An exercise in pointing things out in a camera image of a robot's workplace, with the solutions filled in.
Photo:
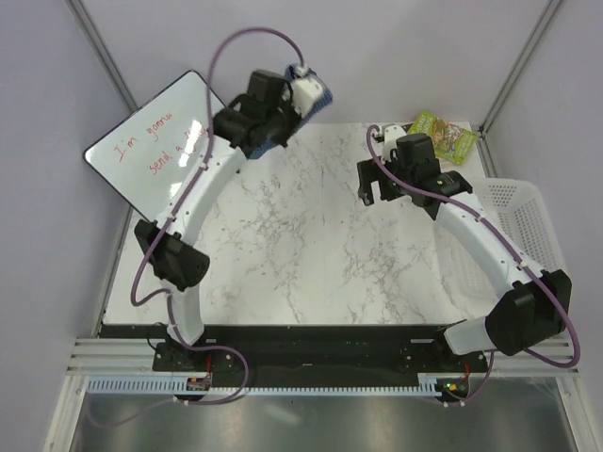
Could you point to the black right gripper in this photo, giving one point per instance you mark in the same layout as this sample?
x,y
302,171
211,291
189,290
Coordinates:
x,y
369,171

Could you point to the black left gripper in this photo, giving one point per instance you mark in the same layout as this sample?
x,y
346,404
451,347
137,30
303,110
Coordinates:
x,y
297,117

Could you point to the blue checked long sleeve shirt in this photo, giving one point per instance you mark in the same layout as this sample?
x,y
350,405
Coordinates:
x,y
257,153

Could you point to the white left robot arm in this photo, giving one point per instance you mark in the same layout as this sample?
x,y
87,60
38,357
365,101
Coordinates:
x,y
266,115

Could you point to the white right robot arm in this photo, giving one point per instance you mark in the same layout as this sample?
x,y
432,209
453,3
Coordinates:
x,y
533,302

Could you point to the green illustrated book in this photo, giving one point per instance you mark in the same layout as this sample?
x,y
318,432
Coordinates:
x,y
451,142

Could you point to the whiteboard with red writing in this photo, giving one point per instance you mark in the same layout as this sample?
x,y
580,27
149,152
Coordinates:
x,y
148,156

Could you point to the white perforated plastic basket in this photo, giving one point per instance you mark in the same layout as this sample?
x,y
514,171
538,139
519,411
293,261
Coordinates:
x,y
518,210

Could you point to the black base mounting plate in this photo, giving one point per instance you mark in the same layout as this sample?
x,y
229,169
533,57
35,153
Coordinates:
x,y
316,356

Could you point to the left grey corner post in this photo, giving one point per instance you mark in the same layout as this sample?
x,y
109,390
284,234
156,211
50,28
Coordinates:
x,y
101,50

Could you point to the grey corner post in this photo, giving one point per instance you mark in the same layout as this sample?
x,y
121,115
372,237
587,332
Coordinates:
x,y
522,61
101,50

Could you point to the aluminium frame rails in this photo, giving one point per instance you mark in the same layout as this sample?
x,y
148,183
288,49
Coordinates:
x,y
516,404

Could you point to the right grey corner post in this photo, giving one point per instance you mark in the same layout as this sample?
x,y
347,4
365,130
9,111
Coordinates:
x,y
522,61

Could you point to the white slotted cable duct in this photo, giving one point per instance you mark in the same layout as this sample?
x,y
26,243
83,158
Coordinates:
x,y
183,386

